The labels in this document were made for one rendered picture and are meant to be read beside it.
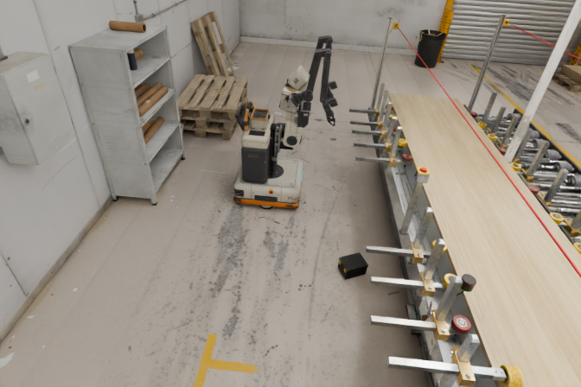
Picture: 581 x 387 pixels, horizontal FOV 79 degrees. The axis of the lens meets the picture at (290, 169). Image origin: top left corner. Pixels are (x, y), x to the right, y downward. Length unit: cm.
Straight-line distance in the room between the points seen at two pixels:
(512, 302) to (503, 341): 26
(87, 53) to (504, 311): 324
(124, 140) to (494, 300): 302
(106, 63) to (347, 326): 273
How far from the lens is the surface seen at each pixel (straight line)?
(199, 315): 290
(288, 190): 348
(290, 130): 333
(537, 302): 228
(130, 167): 367
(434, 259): 203
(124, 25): 368
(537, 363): 204
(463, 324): 198
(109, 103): 340
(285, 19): 923
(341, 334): 283
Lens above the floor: 239
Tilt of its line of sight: 34 degrees down
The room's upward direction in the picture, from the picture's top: 4 degrees clockwise
